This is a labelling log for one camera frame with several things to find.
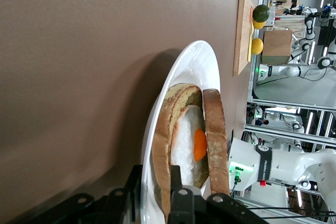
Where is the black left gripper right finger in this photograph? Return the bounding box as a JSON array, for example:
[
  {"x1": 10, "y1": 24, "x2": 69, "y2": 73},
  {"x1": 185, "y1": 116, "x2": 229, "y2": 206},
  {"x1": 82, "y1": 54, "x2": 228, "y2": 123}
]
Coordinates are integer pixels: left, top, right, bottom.
[{"x1": 167, "y1": 165, "x2": 268, "y2": 224}]

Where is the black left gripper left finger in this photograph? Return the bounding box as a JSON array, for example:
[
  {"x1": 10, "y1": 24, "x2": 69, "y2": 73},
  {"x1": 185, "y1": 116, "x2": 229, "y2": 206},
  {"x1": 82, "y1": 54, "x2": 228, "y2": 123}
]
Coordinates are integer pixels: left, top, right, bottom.
[{"x1": 31, "y1": 165, "x2": 144, "y2": 224}]

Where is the brown bread slice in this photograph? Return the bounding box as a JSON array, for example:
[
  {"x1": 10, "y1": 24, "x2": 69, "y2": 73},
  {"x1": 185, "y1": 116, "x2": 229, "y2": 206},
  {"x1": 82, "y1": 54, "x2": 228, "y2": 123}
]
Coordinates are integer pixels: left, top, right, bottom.
[
  {"x1": 151, "y1": 83, "x2": 209, "y2": 222},
  {"x1": 202, "y1": 89, "x2": 231, "y2": 196}
]

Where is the white round plate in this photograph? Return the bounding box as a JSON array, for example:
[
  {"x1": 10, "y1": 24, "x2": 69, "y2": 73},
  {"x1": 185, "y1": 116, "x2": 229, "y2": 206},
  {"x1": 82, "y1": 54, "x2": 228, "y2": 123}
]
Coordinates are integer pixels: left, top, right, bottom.
[{"x1": 140, "y1": 40, "x2": 221, "y2": 224}]

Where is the toy fried egg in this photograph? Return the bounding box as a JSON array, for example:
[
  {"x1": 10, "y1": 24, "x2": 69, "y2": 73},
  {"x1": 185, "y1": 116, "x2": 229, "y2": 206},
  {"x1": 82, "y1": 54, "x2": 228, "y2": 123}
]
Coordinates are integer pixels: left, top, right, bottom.
[{"x1": 170, "y1": 104, "x2": 208, "y2": 187}]

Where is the yellow plastic fork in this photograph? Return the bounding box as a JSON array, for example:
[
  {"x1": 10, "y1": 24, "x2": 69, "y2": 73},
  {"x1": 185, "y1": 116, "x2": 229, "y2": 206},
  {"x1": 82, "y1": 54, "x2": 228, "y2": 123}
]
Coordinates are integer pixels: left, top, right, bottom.
[{"x1": 247, "y1": 22, "x2": 255, "y2": 62}]

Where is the bamboo cutting board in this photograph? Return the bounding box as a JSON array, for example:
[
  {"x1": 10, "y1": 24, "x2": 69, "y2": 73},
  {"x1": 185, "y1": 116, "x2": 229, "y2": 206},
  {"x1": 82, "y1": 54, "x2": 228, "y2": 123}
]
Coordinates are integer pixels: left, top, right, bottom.
[{"x1": 233, "y1": 0, "x2": 255, "y2": 77}]

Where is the cardboard box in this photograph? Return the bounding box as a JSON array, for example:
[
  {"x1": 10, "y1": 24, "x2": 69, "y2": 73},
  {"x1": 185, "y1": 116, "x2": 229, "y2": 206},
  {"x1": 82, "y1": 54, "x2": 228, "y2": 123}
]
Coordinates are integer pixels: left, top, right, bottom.
[{"x1": 261, "y1": 29, "x2": 293, "y2": 65}]

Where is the dark green avocado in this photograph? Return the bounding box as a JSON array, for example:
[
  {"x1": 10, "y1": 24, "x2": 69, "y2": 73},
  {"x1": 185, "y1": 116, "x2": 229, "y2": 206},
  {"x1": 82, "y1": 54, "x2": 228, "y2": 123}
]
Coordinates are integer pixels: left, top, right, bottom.
[{"x1": 252, "y1": 4, "x2": 271, "y2": 23}]

